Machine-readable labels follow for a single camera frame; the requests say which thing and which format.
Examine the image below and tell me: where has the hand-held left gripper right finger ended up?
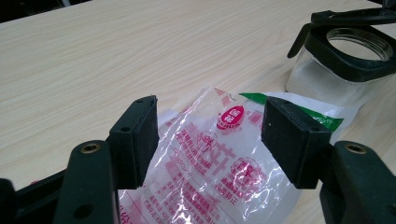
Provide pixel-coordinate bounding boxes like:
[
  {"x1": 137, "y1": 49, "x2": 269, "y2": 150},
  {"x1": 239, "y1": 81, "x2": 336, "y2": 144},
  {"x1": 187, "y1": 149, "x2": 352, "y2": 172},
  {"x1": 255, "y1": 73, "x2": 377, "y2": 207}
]
[{"x1": 261, "y1": 95, "x2": 396, "y2": 224}]

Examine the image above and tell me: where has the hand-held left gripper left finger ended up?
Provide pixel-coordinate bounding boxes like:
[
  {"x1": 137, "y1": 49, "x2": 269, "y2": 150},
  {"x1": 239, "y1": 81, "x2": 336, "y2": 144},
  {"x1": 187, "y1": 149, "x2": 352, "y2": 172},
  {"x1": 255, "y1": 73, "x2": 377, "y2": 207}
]
[{"x1": 52, "y1": 94, "x2": 161, "y2": 224}]

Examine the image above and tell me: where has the clear red-printed plastic bag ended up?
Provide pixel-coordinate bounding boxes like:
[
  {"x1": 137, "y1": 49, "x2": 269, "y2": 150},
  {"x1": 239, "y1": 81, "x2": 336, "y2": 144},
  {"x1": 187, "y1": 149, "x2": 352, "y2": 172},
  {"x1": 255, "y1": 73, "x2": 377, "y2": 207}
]
[{"x1": 117, "y1": 87, "x2": 360, "y2": 224}]

